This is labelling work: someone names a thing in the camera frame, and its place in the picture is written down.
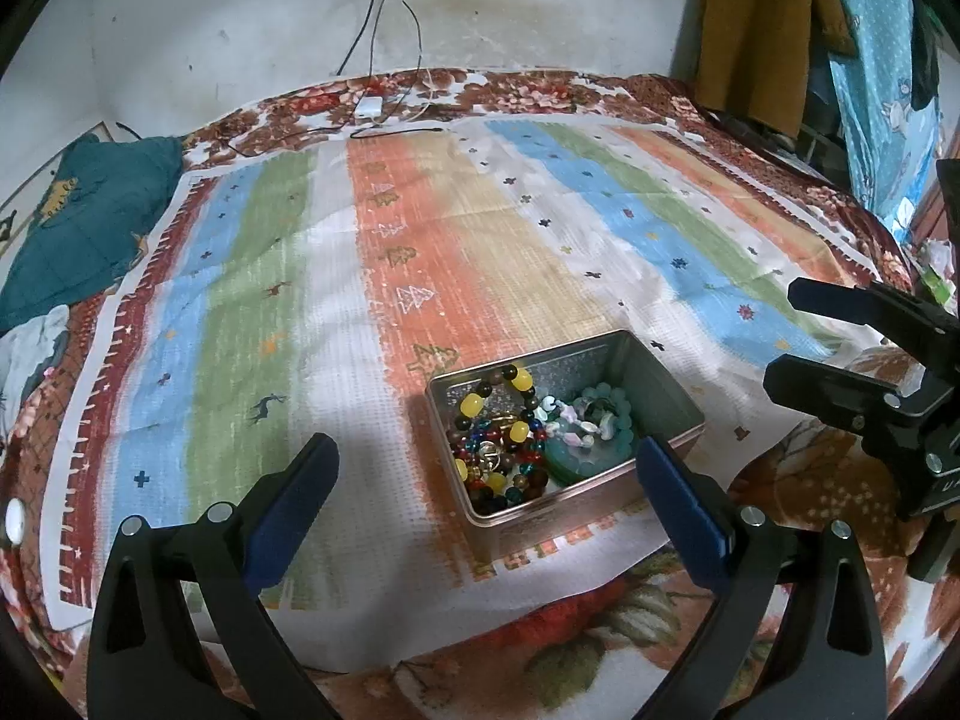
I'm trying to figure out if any yellow and brown bead bracelet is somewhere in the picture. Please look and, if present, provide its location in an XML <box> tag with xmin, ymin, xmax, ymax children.
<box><xmin>450</xmin><ymin>364</ymin><xmax>537</xmax><ymax>515</ymax></box>

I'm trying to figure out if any black power cable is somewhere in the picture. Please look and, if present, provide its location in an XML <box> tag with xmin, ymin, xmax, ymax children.
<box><xmin>390</xmin><ymin>0</ymin><xmax>425</xmax><ymax>76</ymax></box>
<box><xmin>334</xmin><ymin>0</ymin><xmax>377</xmax><ymax>77</ymax></box>

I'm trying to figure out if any white cable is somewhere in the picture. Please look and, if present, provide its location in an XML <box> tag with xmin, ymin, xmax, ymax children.
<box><xmin>416</xmin><ymin>67</ymin><xmax>467</xmax><ymax>104</ymax></box>

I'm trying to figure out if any white pearl bracelet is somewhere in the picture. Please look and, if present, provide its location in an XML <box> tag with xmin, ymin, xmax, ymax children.
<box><xmin>536</xmin><ymin>394</ymin><xmax>623</xmax><ymax>447</ymax></box>

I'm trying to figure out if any white cloth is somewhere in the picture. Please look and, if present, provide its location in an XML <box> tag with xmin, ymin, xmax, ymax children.
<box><xmin>0</xmin><ymin>305</ymin><xmax>72</xmax><ymax>421</ymax></box>

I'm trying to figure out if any striped blanket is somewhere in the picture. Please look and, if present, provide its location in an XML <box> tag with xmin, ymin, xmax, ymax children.
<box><xmin>41</xmin><ymin>116</ymin><xmax>882</xmax><ymax>627</ymax></box>

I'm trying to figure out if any multicolour glass bead bracelet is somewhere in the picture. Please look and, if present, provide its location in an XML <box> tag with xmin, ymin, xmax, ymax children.
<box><xmin>450</xmin><ymin>416</ymin><xmax>556</xmax><ymax>507</ymax></box>

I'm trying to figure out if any metal tin box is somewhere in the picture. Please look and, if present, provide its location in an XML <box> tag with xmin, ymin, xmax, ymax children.
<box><xmin>426</xmin><ymin>330</ymin><xmax>707</xmax><ymax>565</ymax></box>

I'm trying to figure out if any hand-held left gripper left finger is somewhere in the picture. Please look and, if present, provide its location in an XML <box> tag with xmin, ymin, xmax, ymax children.
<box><xmin>86</xmin><ymin>433</ymin><xmax>342</xmax><ymax>720</ymax></box>

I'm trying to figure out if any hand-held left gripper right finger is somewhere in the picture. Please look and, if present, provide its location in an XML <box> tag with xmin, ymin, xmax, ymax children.
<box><xmin>636</xmin><ymin>436</ymin><xmax>890</xmax><ymax>720</ymax></box>

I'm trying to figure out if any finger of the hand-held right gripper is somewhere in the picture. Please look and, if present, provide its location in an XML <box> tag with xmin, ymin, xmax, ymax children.
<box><xmin>763</xmin><ymin>355</ymin><xmax>929</xmax><ymax>460</ymax></box>
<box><xmin>787</xmin><ymin>277</ymin><xmax>947</xmax><ymax>374</ymax></box>

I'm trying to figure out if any light blue bead bracelet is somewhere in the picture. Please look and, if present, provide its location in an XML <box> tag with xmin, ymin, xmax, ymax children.
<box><xmin>574</xmin><ymin>382</ymin><xmax>638</xmax><ymax>451</ymax></box>

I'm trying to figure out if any blue printed cloth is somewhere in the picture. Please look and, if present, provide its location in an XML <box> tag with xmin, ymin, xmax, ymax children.
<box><xmin>825</xmin><ymin>0</ymin><xmax>946</xmax><ymax>230</ymax></box>

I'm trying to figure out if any green bangle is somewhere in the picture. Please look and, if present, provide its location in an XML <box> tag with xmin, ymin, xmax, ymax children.
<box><xmin>544</xmin><ymin>427</ymin><xmax>638</xmax><ymax>481</ymax></box>

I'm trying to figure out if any teal pillow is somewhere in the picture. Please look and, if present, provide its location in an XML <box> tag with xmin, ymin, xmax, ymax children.
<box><xmin>0</xmin><ymin>133</ymin><xmax>185</xmax><ymax>331</ymax></box>

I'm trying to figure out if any green packet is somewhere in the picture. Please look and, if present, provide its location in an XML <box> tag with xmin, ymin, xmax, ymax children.
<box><xmin>919</xmin><ymin>240</ymin><xmax>957</xmax><ymax>301</ymax></box>

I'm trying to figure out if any brown hanging cloth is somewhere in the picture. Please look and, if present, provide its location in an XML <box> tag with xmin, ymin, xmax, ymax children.
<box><xmin>694</xmin><ymin>0</ymin><xmax>856</xmax><ymax>140</ymax></box>

